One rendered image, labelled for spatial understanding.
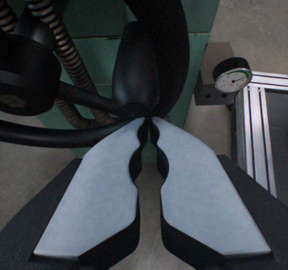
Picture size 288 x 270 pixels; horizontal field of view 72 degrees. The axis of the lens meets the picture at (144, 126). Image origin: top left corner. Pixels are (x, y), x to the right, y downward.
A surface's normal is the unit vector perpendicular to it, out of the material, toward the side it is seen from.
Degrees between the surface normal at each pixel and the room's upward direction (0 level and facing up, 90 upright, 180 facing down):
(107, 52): 90
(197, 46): 90
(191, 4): 90
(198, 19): 90
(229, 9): 0
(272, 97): 0
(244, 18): 0
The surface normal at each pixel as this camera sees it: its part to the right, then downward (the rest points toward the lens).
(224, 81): 0.01, 0.88
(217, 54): -0.04, -0.47
